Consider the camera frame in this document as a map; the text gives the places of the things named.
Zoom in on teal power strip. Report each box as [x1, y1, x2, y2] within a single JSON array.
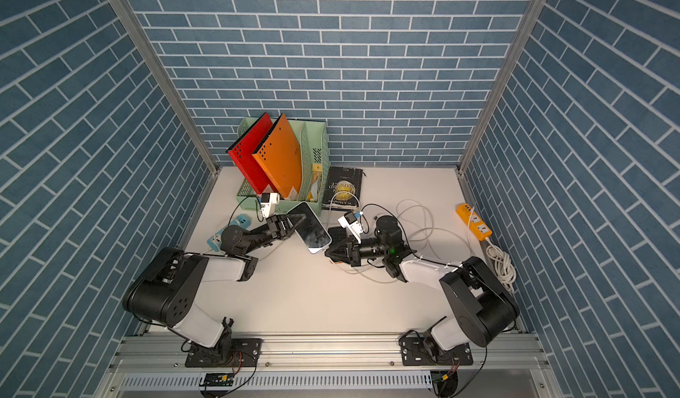
[[206, 214, 253, 253]]

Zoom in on orange strip white power cord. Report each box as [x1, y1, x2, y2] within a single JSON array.
[[484, 237, 517, 293]]

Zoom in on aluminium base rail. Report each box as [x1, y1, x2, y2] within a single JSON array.
[[97, 332, 560, 397]]

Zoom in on yellow item in organizer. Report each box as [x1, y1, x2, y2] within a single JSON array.
[[307, 163, 322, 202]]

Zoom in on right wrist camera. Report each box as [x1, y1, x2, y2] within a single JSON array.
[[338, 211, 364, 243]]

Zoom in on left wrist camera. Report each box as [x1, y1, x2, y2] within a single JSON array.
[[260, 192, 280, 219]]

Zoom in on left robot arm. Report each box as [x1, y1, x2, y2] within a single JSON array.
[[122, 215, 306, 348]]

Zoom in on orange folder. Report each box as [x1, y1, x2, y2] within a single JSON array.
[[253, 114, 303, 200]]

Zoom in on phone with pink case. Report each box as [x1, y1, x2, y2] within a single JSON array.
[[287, 202, 332, 254]]

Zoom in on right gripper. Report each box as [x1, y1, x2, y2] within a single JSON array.
[[328, 235, 391, 268]]

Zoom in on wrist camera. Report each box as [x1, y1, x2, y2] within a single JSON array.
[[260, 192, 280, 219], [338, 211, 364, 243]]

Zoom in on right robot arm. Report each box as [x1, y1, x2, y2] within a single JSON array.
[[325, 211, 520, 364]]

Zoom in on red folder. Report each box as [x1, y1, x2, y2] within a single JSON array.
[[228, 113, 276, 195]]

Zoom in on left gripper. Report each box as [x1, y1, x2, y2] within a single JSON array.
[[242, 219, 305, 257]]

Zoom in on green plastic file organizer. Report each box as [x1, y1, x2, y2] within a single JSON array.
[[236, 117, 330, 215]]

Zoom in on white charging cable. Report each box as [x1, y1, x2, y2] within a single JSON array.
[[328, 192, 479, 285]]

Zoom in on black book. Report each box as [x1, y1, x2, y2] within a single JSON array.
[[322, 166, 365, 210]]

